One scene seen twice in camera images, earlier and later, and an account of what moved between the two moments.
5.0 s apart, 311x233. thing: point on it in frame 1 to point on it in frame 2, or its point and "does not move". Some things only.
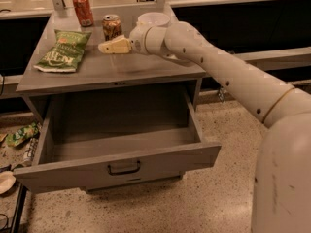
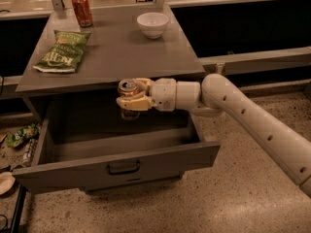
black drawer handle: (124, 172) does not move
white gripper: (137, 41) to (163, 93)
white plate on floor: (7, 181) does not move
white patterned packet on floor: (27, 160) does not move
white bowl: (160, 18) does not move
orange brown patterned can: (112, 25) to (128, 87)
